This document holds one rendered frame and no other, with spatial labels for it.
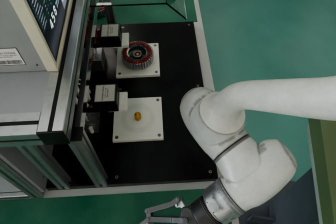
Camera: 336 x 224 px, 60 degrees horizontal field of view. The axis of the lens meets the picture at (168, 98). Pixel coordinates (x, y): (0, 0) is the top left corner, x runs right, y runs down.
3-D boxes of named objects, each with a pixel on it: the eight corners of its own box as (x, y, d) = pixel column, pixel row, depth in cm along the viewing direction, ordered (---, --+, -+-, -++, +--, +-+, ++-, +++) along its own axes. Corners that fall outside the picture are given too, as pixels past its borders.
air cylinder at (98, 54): (105, 54, 106) (102, 44, 101) (104, 70, 102) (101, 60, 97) (91, 55, 106) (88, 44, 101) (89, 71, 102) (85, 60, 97)
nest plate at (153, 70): (158, 45, 109) (158, 42, 108) (160, 76, 100) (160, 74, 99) (118, 46, 108) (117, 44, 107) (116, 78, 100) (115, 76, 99)
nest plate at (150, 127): (161, 98, 95) (161, 96, 94) (163, 140, 87) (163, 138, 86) (115, 100, 95) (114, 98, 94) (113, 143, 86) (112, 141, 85)
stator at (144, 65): (153, 46, 107) (152, 39, 103) (154, 70, 100) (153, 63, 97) (122, 48, 106) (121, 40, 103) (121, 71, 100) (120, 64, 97)
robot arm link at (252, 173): (250, 209, 68) (215, 163, 73) (305, 169, 65) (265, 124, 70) (246, 220, 58) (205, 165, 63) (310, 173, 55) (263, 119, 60)
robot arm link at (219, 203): (241, 213, 59) (218, 230, 60) (249, 211, 67) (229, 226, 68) (214, 175, 63) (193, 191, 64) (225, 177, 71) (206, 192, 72)
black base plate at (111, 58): (193, 25, 118) (193, 21, 116) (217, 180, 82) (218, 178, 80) (76, 30, 116) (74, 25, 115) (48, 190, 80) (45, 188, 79)
